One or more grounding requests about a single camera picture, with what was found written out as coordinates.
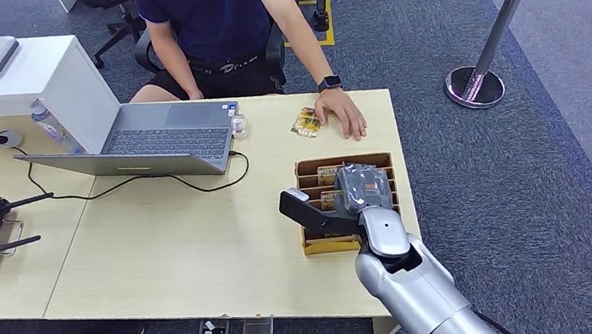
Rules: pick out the ribbed grey right robot arm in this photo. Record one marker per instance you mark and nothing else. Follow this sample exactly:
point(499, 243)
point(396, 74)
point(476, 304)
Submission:
point(412, 287)

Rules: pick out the white desk leg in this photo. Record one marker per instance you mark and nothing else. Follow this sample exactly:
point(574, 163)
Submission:
point(385, 331)

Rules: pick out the wooden slotted card box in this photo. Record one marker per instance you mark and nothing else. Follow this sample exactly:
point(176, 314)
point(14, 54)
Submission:
point(319, 244)

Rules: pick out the grey open laptop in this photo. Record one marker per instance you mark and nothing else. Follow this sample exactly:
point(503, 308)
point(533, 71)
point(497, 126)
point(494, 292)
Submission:
point(168, 139)

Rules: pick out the white cabinet box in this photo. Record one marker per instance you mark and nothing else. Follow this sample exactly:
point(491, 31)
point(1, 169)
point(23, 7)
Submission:
point(36, 73)

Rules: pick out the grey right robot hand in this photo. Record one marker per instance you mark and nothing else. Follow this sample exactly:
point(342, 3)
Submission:
point(364, 197)

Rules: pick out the clear water bottle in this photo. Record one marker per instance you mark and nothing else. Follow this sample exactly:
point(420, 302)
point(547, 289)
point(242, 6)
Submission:
point(56, 133)

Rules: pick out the person's left forearm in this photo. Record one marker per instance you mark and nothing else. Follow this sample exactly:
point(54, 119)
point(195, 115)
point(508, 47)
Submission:
point(307, 51)

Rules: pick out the black wrist watch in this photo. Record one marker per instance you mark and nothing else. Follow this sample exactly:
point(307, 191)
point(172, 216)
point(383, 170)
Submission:
point(329, 83)

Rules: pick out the person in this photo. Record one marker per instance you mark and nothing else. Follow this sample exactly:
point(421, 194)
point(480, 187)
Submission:
point(216, 23)

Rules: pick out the person's right forearm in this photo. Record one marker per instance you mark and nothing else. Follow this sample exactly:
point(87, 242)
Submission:
point(177, 70)

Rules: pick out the person's left hand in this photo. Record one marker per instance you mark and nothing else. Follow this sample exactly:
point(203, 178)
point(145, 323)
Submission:
point(343, 112)

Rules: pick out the chrome stanchion post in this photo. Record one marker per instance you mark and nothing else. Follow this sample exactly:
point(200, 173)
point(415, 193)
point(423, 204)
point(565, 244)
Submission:
point(502, 10)

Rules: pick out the small clear plastic case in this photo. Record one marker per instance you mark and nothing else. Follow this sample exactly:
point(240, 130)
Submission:
point(239, 126)

